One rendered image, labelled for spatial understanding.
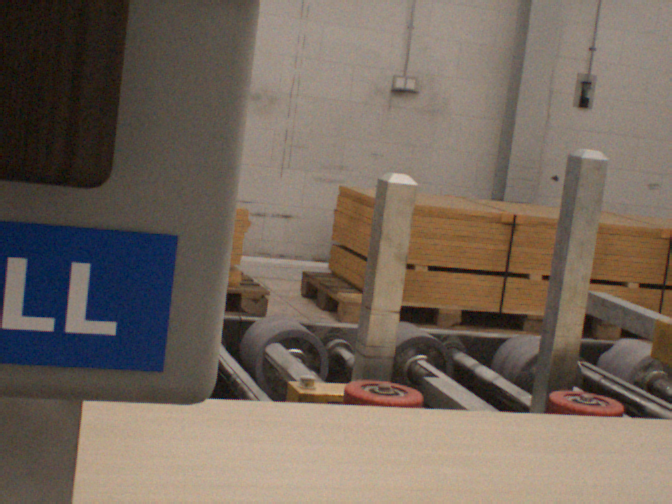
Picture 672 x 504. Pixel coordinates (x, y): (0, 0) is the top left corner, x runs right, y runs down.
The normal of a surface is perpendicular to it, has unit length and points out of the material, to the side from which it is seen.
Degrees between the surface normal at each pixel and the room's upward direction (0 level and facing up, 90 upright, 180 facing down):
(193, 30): 90
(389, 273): 90
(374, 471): 0
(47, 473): 90
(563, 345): 90
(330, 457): 0
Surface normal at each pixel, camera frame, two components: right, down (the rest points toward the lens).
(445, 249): 0.30, 0.16
